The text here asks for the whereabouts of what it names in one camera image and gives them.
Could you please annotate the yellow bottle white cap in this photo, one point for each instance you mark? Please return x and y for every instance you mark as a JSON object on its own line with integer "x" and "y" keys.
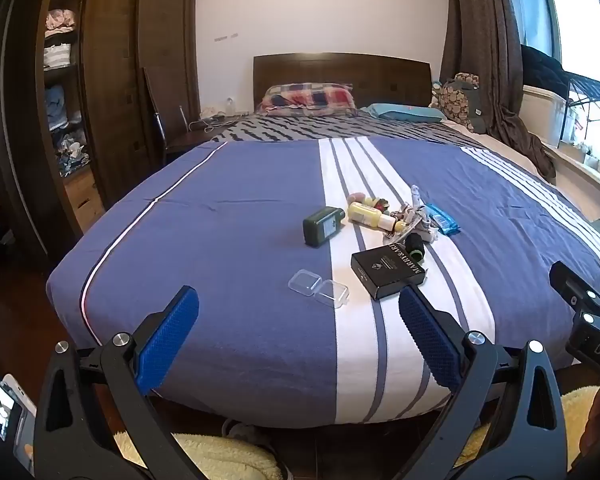
{"x": 364, "y": 215}

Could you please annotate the plaid pillow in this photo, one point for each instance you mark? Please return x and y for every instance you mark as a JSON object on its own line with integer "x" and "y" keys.
{"x": 307, "y": 96}

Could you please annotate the white tape roll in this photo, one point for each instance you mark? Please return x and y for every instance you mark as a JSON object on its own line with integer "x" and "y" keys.
{"x": 427, "y": 235}

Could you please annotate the small pink item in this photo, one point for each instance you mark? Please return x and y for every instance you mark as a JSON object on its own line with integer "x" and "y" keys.
{"x": 357, "y": 197}

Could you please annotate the brown curtain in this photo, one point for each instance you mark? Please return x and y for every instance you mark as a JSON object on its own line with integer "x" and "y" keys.
{"x": 480, "y": 25}

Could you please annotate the black jacket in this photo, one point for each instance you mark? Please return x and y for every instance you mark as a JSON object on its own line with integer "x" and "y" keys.
{"x": 542, "y": 67}

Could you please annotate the folding chair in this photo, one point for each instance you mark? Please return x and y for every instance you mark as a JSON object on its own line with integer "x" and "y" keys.
{"x": 157, "y": 110}

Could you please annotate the clear plastic case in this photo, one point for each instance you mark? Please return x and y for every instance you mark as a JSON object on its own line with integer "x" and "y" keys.
{"x": 320, "y": 288}

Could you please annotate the black cardboard box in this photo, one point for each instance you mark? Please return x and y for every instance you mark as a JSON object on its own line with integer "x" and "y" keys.
{"x": 387, "y": 271}

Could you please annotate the wood-slice patterned bag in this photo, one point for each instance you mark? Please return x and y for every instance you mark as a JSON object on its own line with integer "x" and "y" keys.
{"x": 457, "y": 100}

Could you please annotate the teal pillow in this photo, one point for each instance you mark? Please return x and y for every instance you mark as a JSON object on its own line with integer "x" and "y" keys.
{"x": 405, "y": 111}

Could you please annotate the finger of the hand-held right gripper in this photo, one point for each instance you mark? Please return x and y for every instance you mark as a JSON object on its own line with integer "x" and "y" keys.
{"x": 572, "y": 287}

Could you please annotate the dark green bottle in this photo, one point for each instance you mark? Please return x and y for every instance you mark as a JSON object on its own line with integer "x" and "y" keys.
{"x": 322, "y": 227}

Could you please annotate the mixed clothes pile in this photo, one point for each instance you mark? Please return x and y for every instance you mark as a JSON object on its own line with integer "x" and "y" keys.
{"x": 72, "y": 152}

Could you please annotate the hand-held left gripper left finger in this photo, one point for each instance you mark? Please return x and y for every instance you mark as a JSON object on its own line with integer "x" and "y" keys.
{"x": 170, "y": 340}

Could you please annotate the black thread spool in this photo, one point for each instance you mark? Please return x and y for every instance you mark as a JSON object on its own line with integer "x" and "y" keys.
{"x": 414, "y": 246}

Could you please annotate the dark wooden headboard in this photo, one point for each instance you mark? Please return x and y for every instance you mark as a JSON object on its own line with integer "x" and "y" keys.
{"x": 330, "y": 67}

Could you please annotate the dark wooden wardrobe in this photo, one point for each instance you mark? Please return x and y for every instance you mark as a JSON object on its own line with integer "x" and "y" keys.
{"x": 115, "y": 75}

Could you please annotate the yellow fluffy rug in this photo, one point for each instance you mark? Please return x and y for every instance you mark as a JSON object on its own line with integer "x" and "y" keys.
{"x": 220, "y": 460}

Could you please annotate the white striped folded clothes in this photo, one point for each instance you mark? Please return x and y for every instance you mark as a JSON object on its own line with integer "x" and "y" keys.
{"x": 57, "y": 55}

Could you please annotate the blue folded clothes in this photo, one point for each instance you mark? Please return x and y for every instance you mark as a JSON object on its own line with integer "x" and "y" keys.
{"x": 60, "y": 107}

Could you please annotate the grey zigzag bed sheet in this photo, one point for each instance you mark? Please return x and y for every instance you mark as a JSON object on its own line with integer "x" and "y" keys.
{"x": 305, "y": 129}

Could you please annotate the blue tissue packet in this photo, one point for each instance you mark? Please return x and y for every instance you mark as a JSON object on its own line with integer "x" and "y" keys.
{"x": 442, "y": 219}

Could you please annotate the striped brown ribbon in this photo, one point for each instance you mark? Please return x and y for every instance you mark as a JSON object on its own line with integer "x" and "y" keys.
{"x": 405, "y": 212}

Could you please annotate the pink folded clothes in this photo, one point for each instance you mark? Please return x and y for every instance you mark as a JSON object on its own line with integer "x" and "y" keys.
{"x": 60, "y": 21}

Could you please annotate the smartphone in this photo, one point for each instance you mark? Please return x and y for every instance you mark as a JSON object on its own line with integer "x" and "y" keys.
{"x": 0, "y": 405}

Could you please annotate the white storage box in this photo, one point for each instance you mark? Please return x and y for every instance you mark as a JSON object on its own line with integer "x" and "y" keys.
{"x": 542, "y": 112}

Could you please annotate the dark wooden nightstand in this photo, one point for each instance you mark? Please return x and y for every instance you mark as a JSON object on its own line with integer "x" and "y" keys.
{"x": 187, "y": 140}

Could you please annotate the brown hanging cloth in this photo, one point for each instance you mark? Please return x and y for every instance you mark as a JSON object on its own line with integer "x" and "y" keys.
{"x": 530, "y": 145}

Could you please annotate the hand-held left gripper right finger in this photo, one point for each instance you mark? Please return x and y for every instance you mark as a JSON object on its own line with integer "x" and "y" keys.
{"x": 425, "y": 335}

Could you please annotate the black metal rack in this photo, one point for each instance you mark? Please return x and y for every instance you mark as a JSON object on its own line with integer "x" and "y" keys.
{"x": 592, "y": 85}

